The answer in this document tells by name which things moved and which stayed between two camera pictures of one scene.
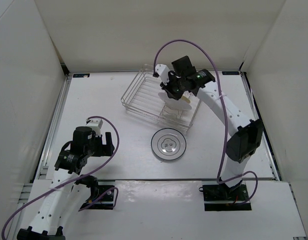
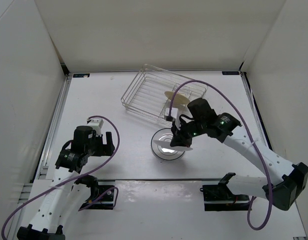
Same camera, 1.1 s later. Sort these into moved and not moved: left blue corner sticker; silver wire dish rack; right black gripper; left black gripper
Moved: right black gripper
Not moved: silver wire dish rack; left black gripper; left blue corner sticker
